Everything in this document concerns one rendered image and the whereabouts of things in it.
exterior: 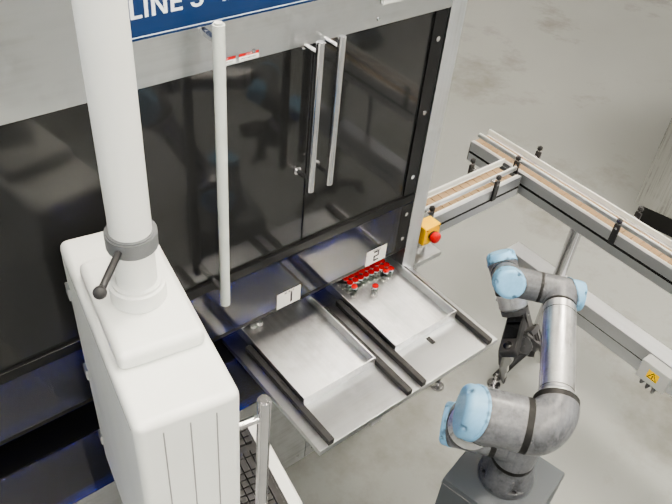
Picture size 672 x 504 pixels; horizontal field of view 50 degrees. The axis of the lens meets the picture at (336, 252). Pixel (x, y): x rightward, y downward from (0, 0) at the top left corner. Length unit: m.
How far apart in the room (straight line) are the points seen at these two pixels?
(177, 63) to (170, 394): 0.65
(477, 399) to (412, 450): 1.58
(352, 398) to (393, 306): 0.40
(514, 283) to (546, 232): 2.56
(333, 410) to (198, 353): 0.83
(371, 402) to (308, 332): 0.31
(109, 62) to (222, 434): 0.63
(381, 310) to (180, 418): 1.22
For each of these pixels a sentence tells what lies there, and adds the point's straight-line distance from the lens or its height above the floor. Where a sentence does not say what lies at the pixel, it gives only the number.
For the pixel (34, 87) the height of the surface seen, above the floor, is 1.86.
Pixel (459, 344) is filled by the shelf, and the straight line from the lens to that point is 2.26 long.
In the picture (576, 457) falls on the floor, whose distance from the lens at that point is 3.26.
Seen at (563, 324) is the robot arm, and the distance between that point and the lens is 1.70.
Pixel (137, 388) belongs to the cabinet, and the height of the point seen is 1.55.
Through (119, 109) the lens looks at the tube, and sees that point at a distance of 1.06.
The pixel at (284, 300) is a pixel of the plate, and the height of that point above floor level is 1.02.
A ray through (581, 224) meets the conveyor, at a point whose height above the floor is 0.89.
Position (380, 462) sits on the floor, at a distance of 3.01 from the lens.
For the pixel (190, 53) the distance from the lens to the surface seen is 1.50.
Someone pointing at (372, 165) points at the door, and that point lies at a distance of 2.04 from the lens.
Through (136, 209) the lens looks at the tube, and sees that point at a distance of 1.16.
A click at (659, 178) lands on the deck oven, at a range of 4.43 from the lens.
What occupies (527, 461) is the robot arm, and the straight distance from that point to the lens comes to 1.97.
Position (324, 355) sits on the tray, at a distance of 2.15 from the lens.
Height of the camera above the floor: 2.50
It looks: 41 degrees down
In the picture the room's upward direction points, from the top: 6 degrees clockwise
